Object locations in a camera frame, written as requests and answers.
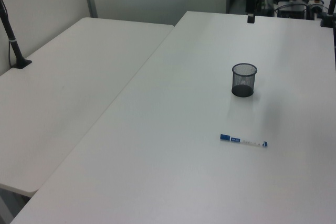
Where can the blue and white marker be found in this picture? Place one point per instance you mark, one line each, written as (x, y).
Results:
(237, 139)

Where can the black control box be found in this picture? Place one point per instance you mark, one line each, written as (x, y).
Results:
(291, 9)

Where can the emergency stop button box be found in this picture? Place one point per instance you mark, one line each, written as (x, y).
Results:
(317, 1)

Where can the black mesh pen cup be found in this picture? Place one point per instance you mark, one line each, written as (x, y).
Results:
(242, 91)

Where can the black camera stand with clamp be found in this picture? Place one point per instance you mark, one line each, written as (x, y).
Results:
(326, 20)

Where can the black camera stand with foot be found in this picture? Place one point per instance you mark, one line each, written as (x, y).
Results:
(15, 51)

